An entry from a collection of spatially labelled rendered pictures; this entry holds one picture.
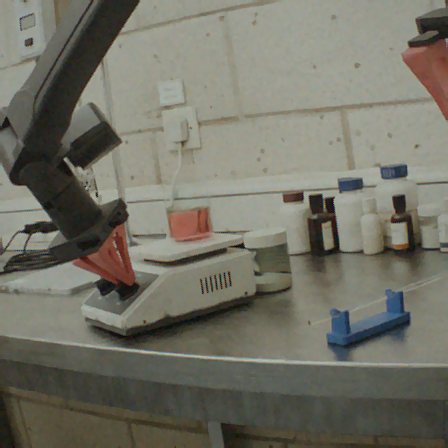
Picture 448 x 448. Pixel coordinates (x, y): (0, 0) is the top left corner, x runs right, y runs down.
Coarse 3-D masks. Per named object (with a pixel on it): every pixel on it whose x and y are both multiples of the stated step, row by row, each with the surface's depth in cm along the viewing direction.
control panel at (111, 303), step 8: (136, 272) 110; (144, 272) 109; (136, 280) 108; (144, 280) 107; (152, 280) 105; (144, 288) 105; (96, 296) 112; (104, 296) 110; (112, 296) 109; (136, 296) 104; (88, 304) 111; (96, 304) 109; (104, 304) 108; (112, 304) 107; (120, 304) 105; (128, 304) 104; (112, 312) 105; (120, 312) 103
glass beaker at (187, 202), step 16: (208, 176) 114; (176, 192) 111; (192, 192) 111; (208, 192) 113; (176, 208) 111; (192, 208) 111; (208, 208) 112; (176, 224) 111; (192, 224) 111; (208, 224) 112; (176, 240) 112; (192, 240) 111
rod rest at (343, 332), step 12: (396, 300) 91; (348, 312) 87; (384, 312) 93; (396, 312) 92; (408, 312) 91; (336, 324) 88; (348, 324) 87; (360, 324) 90; (372, 324) 89; (384, 324) 89; (396, 324) 90; (336, 336) 87; (348, 336) 87; (360, 336) 87
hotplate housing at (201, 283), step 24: (144, 264) 112; (168, 264) 109; (192, 264) 108; (216, 264) 109; (240, 264) 111; (168, 288) 105; (192, 288) 107; (216, 288) 109; (240, 288) 111; (96, 312) 109; (144, 312) 104; (168, 312) 106; (192, 312) 108
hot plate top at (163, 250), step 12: (168, 240) 118; (216, 240) 112; (228, 240) 111; (240, 240) 112; (132, 252) 113; (144, 252) 111; (156, 252) 109; (168, 252) 108; (180, 252) 107; (192, 252) 108; (204, 252) 109
